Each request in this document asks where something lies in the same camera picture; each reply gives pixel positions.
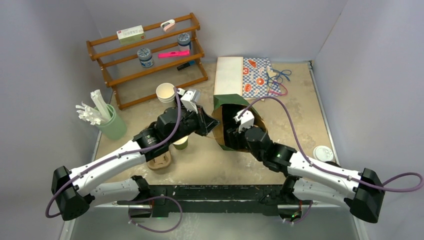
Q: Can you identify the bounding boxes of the pink white clip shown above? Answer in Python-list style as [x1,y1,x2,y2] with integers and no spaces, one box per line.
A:
[160,19,176,33]

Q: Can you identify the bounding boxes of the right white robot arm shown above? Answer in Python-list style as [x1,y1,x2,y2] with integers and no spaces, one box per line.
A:
[223,126,385,224]

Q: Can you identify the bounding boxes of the pink marker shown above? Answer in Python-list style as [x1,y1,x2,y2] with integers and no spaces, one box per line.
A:
[157,50,191,59]

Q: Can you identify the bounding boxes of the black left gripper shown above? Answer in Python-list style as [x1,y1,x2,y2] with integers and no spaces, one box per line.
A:
[166,103,220,145]

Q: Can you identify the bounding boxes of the blue lidded jar left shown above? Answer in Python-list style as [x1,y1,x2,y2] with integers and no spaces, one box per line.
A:
[137,47,154,68]

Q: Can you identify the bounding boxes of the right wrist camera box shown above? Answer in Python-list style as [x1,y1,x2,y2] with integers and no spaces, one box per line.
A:
[233,110,255,133]

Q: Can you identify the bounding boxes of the blue checkered paper bag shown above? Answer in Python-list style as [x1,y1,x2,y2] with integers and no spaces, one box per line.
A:
[241,57,283,99]

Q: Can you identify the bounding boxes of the green straw holder cup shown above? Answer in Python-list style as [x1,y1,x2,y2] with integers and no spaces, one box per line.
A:
[96,104,127,141]

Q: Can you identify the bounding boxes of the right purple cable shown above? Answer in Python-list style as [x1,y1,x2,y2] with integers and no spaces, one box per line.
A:
[237,96,424,193]

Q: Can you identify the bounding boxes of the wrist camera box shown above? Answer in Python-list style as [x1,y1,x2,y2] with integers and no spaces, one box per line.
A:
[233,110,255,133]
[177,88,201,114]

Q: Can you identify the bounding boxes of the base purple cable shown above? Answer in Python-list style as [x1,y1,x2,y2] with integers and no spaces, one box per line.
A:
[127,195,184,234]

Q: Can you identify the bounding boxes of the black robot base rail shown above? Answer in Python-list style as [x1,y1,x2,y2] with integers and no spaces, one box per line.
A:
[118,184,310,218]

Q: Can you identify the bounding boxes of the green paper bag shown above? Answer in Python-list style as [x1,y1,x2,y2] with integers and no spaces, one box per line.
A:
[211,94,268,151]

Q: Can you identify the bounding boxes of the blue lidded jar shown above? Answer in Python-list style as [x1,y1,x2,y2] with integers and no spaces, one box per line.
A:
[137,47,154,68]
[177,32,192,52]

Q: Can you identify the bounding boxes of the wooden shelf rack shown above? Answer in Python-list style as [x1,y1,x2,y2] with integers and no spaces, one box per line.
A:
[86,12,208,110]

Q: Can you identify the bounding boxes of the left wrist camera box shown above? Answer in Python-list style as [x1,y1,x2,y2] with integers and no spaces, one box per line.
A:
[177,88,201,114]

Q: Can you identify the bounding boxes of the white green box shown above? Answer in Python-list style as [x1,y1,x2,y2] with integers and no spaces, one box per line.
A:
[116,25,146,46]

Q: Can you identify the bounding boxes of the blue lidded jar right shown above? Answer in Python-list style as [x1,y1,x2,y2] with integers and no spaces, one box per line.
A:
[177,32,192,52]

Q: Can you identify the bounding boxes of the white cup lid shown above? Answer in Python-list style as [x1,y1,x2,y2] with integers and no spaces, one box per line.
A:
[313,145,335,162]

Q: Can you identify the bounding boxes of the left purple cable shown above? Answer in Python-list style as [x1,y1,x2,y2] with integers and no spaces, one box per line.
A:
[45,87,183,219]

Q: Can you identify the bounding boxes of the white paper bag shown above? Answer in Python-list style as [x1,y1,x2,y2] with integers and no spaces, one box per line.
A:
[214,56,244,96]

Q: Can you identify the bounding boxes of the white paper cup stack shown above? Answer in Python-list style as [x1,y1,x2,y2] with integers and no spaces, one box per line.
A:
[155,82,176,108]
[172,136,189,150]

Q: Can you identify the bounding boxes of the black blue marker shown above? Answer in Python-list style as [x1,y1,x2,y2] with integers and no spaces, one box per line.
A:
[176,60,196,71]

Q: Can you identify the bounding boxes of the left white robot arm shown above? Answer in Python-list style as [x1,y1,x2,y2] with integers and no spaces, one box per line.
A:
[45,106,220,221]

